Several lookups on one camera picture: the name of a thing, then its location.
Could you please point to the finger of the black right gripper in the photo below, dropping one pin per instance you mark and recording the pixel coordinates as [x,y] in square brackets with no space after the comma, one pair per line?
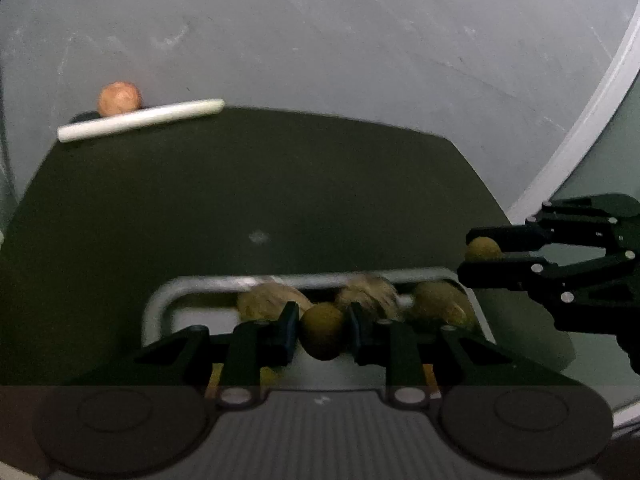
[564,291]
[570,221]

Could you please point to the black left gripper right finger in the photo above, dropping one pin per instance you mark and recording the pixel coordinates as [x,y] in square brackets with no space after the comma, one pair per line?
[385,343]

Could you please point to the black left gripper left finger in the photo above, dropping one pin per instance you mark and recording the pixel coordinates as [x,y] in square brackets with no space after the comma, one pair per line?
[264,348]

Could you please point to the brown kiwi with sticker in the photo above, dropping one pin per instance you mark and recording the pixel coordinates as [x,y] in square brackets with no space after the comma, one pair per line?
[266,301]

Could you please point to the yellow-green pear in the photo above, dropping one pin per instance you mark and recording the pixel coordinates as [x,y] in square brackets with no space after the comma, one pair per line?
[440,299]

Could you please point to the metal tray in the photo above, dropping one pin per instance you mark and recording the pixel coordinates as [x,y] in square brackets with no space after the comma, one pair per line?
[211,301]

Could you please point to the white leek stalk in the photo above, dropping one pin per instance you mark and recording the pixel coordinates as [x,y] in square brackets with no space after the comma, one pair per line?
[139,119]

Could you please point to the red apple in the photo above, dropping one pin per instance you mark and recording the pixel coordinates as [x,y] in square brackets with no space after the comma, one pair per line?
[119,97]

